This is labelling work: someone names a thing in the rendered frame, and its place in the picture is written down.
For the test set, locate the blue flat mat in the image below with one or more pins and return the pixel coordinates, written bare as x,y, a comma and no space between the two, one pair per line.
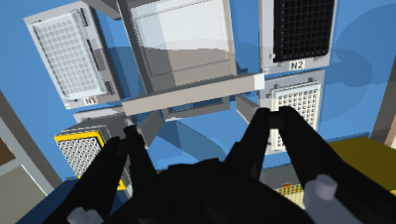
362,55

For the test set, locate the yellow open-top bin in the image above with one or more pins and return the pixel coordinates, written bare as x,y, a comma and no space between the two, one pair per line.
372,158

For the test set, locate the white multi-well plate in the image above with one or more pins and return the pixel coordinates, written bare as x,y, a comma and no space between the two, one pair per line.
303,97
66,49

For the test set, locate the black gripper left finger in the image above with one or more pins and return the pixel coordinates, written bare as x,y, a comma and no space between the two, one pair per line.
91,199

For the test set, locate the black multi-well plate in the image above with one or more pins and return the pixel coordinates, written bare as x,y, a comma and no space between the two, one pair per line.
301,28

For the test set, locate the dark blue open bin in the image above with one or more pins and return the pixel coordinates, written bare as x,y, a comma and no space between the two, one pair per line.
43,210

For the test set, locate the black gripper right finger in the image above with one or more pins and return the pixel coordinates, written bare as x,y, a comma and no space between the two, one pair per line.
334,191

